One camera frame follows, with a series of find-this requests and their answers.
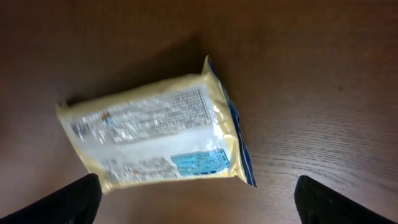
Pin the cream wet wipes pack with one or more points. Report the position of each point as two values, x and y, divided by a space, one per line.
182 128

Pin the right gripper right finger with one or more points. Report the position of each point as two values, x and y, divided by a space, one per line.
319 204

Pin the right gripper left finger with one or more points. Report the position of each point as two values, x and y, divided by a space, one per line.
75 203

